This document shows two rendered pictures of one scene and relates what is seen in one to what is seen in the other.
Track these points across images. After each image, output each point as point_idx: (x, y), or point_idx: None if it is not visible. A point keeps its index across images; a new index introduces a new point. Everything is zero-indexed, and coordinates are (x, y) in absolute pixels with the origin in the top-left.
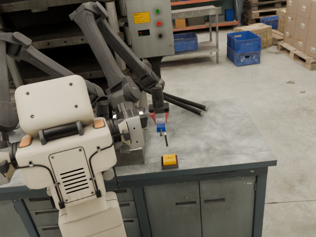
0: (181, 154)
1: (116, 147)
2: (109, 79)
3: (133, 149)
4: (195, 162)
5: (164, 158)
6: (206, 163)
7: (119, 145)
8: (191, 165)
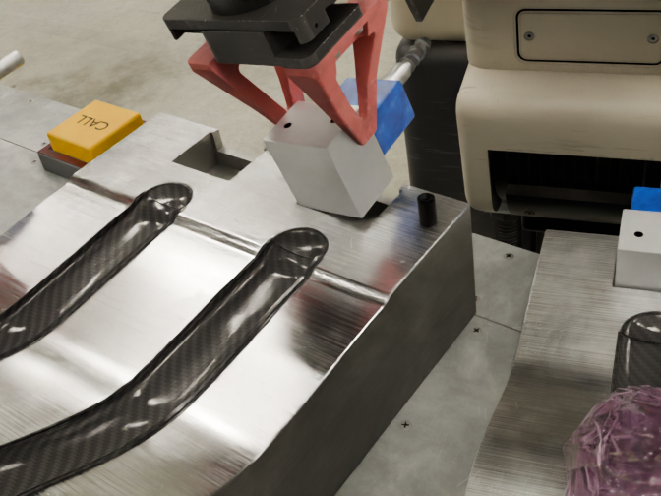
0: (4, 180)
1: (263, 177)
2: None
3: (193, 126)
4: (28, 123)
5: (108, 128)
6: (11, 105)
7: (226, 192)
8: (61, 117)
